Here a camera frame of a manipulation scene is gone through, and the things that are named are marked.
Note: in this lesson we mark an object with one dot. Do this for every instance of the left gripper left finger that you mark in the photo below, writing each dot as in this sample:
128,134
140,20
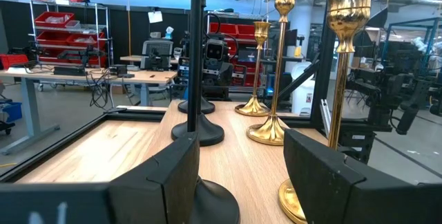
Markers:
155,196

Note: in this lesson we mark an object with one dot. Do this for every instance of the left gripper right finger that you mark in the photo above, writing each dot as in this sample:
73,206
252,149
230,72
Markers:
331,189

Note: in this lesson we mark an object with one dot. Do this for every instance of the short gold candlestick holder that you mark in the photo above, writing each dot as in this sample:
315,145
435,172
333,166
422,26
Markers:
253,108

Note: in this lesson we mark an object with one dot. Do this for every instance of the medium gold candlestick holder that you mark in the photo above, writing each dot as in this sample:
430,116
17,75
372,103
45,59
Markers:
271,132

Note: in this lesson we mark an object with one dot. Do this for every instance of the tall gold candlestick holder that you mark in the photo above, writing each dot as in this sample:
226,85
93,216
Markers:
348,9

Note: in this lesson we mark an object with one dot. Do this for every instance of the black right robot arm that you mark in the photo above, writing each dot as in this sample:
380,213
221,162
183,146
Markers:
215,94

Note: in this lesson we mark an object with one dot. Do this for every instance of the black shelf with red bins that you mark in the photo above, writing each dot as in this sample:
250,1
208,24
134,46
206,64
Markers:
226,29

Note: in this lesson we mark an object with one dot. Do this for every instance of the tissue box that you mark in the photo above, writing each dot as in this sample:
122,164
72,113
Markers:
168,34

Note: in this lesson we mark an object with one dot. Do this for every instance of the silver aluminium extrusion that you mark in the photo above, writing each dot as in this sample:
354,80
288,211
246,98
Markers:
325,120

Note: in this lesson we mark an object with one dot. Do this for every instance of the grey mesh office chair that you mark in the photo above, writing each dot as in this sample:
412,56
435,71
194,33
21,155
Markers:
157,49

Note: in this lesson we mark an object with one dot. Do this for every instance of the wooden desk grey legs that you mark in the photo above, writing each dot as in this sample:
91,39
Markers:
145,76

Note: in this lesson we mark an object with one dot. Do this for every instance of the white waste bin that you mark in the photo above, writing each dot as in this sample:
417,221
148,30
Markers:
304,92

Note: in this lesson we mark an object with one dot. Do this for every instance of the white paper sign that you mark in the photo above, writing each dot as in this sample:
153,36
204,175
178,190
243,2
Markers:
155,16

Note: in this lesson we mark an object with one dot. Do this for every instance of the blue plastic bin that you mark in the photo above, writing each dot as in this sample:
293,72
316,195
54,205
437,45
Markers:
12,111

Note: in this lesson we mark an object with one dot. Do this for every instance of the red plastic bin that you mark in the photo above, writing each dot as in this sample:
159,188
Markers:
14,61

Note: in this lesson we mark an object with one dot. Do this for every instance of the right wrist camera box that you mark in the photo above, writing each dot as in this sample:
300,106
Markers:
214,49

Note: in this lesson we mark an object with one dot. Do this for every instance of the black aluminium station frame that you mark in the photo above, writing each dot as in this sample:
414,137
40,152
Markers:
138,117

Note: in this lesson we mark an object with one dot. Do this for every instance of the wooden riser with black frame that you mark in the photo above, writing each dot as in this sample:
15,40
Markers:
238,161

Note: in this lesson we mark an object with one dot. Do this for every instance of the teal metal frame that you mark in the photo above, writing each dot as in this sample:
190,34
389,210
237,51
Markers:
414,22

